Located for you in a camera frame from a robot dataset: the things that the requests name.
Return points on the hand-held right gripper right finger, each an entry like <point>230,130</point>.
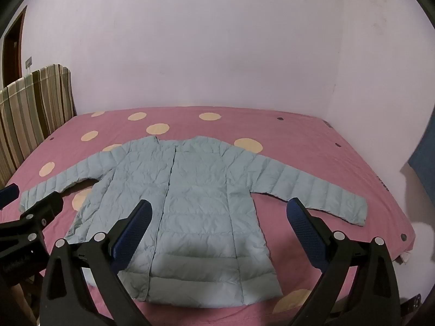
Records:
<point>302,225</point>

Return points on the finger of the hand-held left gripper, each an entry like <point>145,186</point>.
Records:
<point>8,194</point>
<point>46,209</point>

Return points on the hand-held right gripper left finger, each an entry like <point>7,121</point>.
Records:
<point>135,225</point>

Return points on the light blue puffer jacket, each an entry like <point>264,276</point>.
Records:
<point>200,190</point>

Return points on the striped olive curtain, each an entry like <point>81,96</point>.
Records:
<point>30,115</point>

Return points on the bed with pink dotted sheet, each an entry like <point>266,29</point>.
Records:
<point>306,135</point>

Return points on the dark blue cloth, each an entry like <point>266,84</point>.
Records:
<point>424,159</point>

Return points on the brown wooden door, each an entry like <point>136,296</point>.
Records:
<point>12,44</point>

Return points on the wall switch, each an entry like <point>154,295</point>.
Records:
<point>29,62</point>

